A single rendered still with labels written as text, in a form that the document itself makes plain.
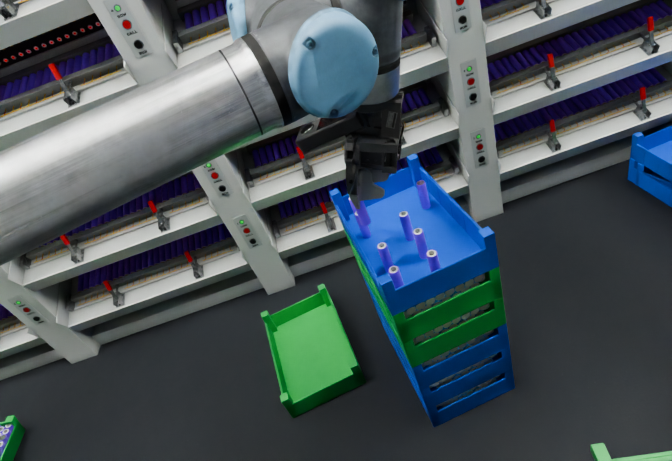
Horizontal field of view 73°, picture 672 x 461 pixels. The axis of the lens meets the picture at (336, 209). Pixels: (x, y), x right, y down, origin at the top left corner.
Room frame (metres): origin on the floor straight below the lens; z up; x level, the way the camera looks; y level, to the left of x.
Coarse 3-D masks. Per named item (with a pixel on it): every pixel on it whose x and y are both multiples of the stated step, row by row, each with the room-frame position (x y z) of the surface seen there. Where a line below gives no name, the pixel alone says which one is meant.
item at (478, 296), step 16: (368, 272) 0.63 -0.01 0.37; (496, 272) 0.50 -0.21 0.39; (480, 288) 0.50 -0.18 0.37; (496, 288) 0.50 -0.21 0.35; (384, 304) 0.54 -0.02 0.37; (448, 304) 0.49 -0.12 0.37; (464, 304) 0.50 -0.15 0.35; (480, 304) 0.50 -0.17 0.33; (400, 320) 0.49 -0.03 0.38; (416, 320) 0.49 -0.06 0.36; (432, 320) 0.49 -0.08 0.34; (448, 320) 0.49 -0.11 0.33; (400, 336) 0.49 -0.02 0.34; (416, 336) 0.49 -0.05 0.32
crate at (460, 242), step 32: (416, 160) 0.78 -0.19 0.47; (416, 192) 0.77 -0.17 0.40; (352, 224) 0.75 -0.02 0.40; (384, 224) 0.71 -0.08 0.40; (416, 224) 0.67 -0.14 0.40; (448, 224) 0.64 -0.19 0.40; (416, 256) 0.59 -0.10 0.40; (448, 256) 0.56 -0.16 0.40; (480, 256) 0.50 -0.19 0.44; (384, 288) 0.49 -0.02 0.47; (416, 288) 0.49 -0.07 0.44; (448, 288) 0.49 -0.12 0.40
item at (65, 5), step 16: (32, 0) 1.13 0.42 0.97; (48, 0) 1.10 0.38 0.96; (64, 0) 1.08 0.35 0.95; (80, 0) 1.08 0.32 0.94; (0, 16) 1.12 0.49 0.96; (16, 16) 1.09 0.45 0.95; (32, 16) 1.08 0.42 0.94; (48, 16) 1.09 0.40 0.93; (64, 16) 1.09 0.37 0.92; (80, 16) 1.09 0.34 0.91; (0, 32) 1.09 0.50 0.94; (16, 32) 1.09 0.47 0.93; (32, 32) 1.10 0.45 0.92; (0, 48) 1.10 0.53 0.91
